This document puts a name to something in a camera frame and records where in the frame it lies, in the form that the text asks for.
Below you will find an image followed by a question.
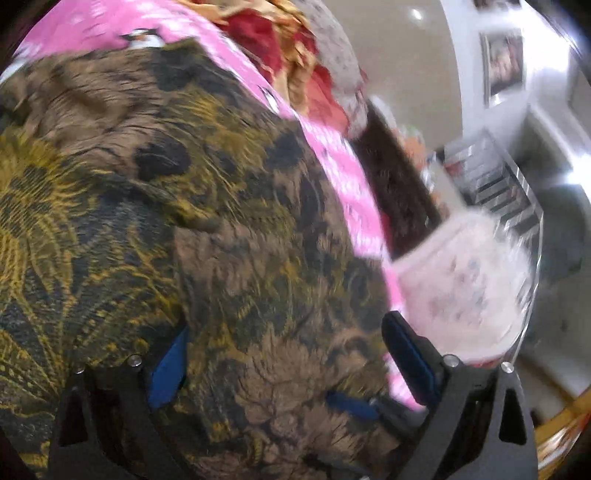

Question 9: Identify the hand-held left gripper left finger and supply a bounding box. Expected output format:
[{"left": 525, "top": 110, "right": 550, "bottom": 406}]
[{"left": 48, "top": 323, "right": 190, "bottom": 480}]

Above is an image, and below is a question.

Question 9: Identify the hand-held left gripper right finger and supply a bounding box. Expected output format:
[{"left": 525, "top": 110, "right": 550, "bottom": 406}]
[{"left": 382, "top": 311, "right": 539, "bottom": 480}]

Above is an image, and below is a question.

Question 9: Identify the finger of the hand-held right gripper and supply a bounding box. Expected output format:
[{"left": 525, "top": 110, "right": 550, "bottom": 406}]
[{"left": 325, "top": 391, "right": 426, "bottom": 423}]

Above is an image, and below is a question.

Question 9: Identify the brown floral patterned garment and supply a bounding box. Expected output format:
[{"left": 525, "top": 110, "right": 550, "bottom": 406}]
[{"left": 0, "top": 39, "right": 416, "bottom": 480}]

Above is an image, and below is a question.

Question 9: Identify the white floral cloth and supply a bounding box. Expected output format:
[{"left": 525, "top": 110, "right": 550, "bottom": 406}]
[{"left": 390, "top": 212, "right": 536, "bottom": 367}]

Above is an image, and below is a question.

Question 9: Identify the pink penguin print blanket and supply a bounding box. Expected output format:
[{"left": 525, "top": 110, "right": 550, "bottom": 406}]
[{"left": 14, "top": 0, "right": 426, "bottom": 411}]

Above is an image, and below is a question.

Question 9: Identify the pile of small packets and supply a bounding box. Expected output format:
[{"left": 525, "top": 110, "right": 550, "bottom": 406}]
[{"left": 399, "top": 124, "right": 439, "bottom": 190}]

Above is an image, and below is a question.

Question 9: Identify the grey floral pillow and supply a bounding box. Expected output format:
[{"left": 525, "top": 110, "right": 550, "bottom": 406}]
[{"left": 295, "top": 0, "right": 370, "bottom": 139}]

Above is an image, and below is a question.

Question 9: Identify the red orange floral quilt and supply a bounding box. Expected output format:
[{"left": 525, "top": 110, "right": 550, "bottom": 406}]
[{"left": 185, "top": 0, "right": 365, "bottom": 134}]

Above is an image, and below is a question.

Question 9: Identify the golden curved frame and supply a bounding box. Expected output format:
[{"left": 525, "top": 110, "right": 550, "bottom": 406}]
[{"left": 536, "top": 397, "right": 591, "bottom": 480}]

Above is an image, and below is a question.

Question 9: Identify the framed wall picture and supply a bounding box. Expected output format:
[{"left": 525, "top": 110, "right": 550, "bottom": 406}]
[{"left": 480, "top": 30, "right": 527, "bottom": 107}]

